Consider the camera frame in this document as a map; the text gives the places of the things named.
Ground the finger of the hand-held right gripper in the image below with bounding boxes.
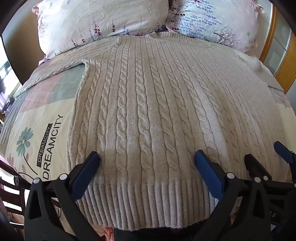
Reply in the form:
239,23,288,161
273,141,296,164
244,153,274,184

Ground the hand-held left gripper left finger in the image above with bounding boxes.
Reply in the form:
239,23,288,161
23,151,109,241

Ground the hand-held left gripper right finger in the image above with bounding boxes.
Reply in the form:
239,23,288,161
194,150,275,241

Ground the cream cable knit sweater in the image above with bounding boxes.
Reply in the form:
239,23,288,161
14,31,292,231

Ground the floral patchwork bed sheet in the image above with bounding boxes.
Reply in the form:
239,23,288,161
0,52,296,241

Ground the dark wooden chair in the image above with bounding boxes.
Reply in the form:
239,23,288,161
0,159,31,232

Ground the wooden framed cabinet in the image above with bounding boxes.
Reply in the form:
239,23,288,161
258,4,296,95

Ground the window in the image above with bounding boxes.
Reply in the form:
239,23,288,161
0,36,25,114

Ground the floral pillow with tree print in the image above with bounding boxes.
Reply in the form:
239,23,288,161
165,0,266,56

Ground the floral pillow with purple sprigs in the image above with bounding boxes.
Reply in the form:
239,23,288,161
32,0,171,60

